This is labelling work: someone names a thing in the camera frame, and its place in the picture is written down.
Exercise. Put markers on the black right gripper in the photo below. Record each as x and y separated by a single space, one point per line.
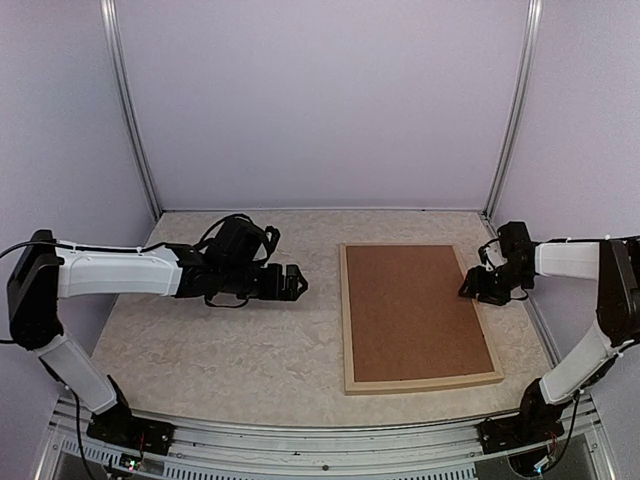
477 284

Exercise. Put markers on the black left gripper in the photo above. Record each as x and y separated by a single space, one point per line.
290 293

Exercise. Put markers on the brown hardboard backing panel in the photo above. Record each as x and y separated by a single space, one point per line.
415 315

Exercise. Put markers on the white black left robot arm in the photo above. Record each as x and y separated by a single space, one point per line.
50 271

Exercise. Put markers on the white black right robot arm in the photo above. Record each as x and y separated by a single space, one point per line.
609 268

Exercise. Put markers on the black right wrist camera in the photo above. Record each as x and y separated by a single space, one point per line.
512 239

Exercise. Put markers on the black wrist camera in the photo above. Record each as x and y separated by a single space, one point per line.
512 239
236 240

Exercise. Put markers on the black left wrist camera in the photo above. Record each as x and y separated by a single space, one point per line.
236 240

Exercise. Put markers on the aluminium front rail base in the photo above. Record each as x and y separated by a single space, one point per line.
202 449

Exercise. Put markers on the aluminium enclosure post right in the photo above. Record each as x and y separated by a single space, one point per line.
517 107

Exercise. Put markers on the aluminium enclosure post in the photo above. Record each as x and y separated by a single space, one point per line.
517 107
116 52

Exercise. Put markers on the aluminium enclosure post left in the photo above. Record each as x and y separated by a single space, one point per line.
116 52

